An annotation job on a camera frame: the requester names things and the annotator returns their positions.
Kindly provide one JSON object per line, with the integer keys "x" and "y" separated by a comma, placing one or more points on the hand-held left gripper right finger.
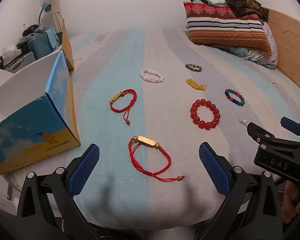
{"x": 215, "y": 170}

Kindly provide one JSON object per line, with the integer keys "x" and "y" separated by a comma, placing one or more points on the small silver earring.
{"x": 243, "y": 122}

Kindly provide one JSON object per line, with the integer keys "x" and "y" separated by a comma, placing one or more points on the dark clothes pile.
{"x": 31, "y": 30}

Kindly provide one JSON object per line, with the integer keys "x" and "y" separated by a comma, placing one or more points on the blue desk lamp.
{"x": 46, "y": 7}

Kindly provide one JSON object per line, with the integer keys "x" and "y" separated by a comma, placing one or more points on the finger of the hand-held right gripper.
{"x": 291, "y": 125}
{"x": 256, "y": 131}

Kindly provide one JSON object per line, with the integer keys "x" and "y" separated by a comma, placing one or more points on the striped bed sheet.
{"x": 165, "y": 55}

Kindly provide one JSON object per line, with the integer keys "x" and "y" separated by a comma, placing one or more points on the floral quilt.
{"x": 255, "y": 55}

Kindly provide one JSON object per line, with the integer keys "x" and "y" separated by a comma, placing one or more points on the person's right hand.
{"x": 290, "y": 202}

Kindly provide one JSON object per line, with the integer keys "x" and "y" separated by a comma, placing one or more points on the teal suitcase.
{"x": 40, "y": 46}

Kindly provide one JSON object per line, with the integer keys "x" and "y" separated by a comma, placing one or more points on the light blue cloth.
{"x": 207, "y": 0}

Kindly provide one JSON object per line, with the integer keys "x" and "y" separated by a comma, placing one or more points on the wooden headboard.
{"x": 290, "y": 42}

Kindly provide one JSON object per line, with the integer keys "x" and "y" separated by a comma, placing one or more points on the striped pillow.
{"x": 225, "y": 30}

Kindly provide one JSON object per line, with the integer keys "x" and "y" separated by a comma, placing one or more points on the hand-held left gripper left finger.
{"x": 83, "y": 170}

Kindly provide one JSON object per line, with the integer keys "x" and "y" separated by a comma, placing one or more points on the beige curtain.
{"x": 55, "y": 10}

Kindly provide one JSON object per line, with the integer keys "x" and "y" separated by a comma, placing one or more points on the blue and yellow cardboard box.
{"x": 27, "y": 130}

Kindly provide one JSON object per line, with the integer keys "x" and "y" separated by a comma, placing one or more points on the grey suitcase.
{"x": 22, "y": 60}

